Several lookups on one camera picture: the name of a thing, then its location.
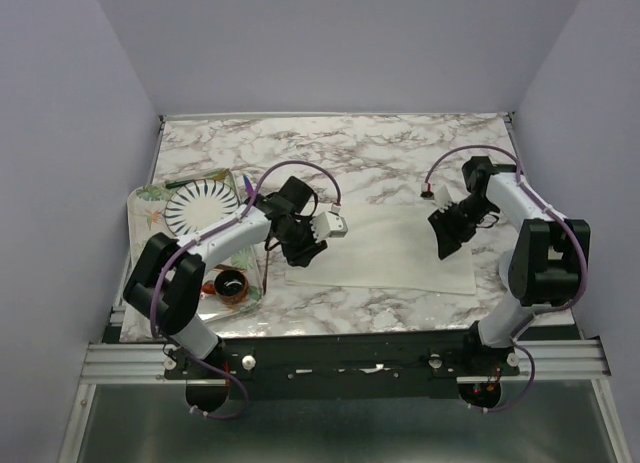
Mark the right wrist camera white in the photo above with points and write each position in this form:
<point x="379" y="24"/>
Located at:
<point x="438" y="196"/>

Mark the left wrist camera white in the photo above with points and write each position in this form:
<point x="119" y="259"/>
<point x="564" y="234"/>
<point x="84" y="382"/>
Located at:
<point x="327" y="225"/>

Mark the rose gold fork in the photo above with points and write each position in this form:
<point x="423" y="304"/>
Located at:
<point x="266" y="271"/>

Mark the white cloth napkin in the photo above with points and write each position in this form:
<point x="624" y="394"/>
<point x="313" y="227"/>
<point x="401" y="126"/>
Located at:
<point x="388" y="247"/>

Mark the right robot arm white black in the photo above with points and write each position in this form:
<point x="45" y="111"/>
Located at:
<point x="546" y="270"/>

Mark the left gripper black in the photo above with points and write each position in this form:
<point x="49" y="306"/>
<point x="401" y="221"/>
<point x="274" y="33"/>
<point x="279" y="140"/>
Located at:
<point x="303" y="257"/>

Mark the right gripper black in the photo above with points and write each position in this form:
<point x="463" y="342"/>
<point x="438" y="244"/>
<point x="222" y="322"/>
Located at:
<point x="449" y="236"/>

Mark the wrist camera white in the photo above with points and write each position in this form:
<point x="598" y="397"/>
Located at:
<point x="327" y="225"/>
<point x="438" y="196"/>

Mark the white saucer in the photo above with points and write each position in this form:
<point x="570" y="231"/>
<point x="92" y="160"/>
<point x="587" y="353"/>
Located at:
<point x="503" y="267"/>

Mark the copper spoon on tray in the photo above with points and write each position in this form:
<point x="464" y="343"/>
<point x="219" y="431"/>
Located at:
<point x="208" y="288"/>

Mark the green chopsticks on tray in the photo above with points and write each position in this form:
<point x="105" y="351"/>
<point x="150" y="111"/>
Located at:
<point x="219" y="174"/>

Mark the white plate blue stripes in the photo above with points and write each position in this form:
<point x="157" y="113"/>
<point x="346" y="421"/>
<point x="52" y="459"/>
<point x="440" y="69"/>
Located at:
<point x="198" y="204"/>

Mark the iridescent purple utensil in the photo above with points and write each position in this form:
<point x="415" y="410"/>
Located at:
<point x="248" y="185"/>

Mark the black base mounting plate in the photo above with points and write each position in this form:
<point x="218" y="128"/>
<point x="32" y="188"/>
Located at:
<point x="354" y="366"/>

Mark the black and copper small bowl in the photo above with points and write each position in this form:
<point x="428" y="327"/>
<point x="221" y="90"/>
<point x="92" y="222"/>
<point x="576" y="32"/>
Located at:
<point x="231" y="287"/>

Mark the leaf pattern serving tray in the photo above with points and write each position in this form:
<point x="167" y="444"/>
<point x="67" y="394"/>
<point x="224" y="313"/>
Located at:
<point x="145" y="209"/>

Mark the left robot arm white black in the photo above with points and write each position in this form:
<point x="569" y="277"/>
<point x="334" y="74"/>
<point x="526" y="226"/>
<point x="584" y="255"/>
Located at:
<point x="165" y="283"/>

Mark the aluminium frame rail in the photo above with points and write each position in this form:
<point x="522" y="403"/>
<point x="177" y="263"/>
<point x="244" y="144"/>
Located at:
<point x="569" y="360"/>

